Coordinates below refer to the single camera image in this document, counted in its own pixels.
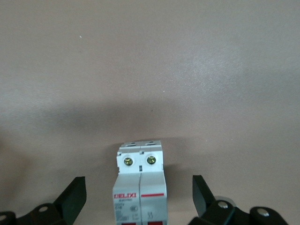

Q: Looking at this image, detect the white red circuit breaker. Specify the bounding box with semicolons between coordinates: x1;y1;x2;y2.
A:
112;140;168;225

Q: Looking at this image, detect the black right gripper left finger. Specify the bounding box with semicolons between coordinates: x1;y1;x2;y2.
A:
0;176;86;225

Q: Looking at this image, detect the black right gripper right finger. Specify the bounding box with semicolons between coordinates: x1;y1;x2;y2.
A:
188;174;288;225

